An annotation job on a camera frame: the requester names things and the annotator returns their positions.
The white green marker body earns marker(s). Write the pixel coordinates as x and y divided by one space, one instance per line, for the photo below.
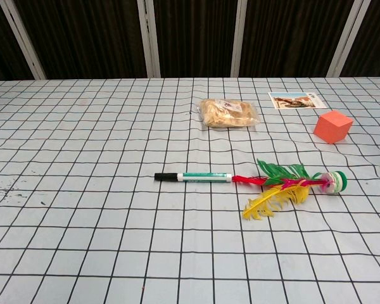
206 177

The black marker cap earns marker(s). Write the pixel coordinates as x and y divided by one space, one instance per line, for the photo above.
165 177

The clear bag of snacks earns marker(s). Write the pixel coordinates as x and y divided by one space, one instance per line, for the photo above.
228 113

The colourful feather shuttlecock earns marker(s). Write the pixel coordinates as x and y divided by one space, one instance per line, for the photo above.
283 182

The picture postcard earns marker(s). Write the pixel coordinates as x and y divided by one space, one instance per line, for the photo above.
296 100

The orange cube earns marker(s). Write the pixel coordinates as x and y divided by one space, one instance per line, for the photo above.
332 128

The white partition frame post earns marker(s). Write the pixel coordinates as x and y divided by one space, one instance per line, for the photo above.
348 41
22 41
242 41
147 38

